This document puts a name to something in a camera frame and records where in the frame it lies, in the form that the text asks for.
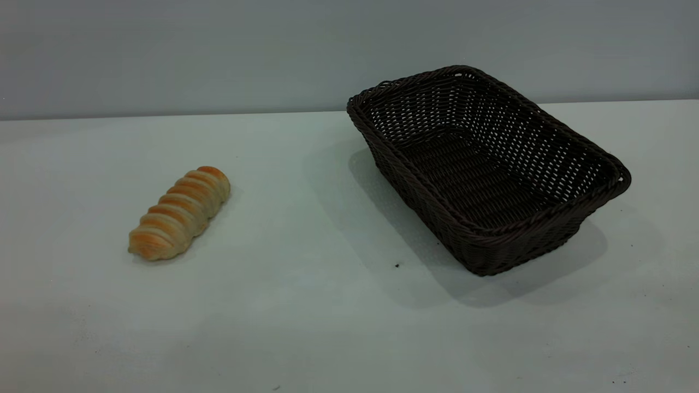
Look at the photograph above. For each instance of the dark brown wicker basket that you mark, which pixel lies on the dark brown wicker basket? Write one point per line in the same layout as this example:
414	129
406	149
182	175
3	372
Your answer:
480	191

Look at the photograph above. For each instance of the spiral striped bread roll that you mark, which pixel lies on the spiral striped bread roll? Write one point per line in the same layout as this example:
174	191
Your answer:
179	214

